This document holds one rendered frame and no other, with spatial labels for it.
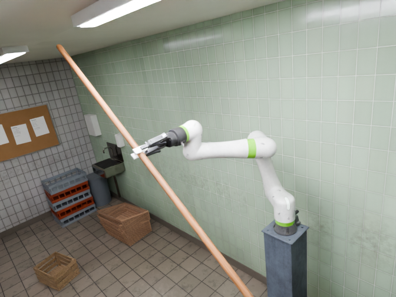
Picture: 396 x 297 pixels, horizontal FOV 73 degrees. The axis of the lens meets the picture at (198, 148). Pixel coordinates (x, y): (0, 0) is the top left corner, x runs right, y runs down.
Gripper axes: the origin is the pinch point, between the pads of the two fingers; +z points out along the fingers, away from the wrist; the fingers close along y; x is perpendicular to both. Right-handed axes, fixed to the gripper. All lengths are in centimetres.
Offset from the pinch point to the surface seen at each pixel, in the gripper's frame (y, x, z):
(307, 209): 52, -78, -122
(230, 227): 148, -49, -123
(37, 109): 269, 290, -59
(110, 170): 270, 134, -101
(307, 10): -57, 17, -124
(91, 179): 335, 166, -92
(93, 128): 266, 217, -117
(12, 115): 270, 290, -24
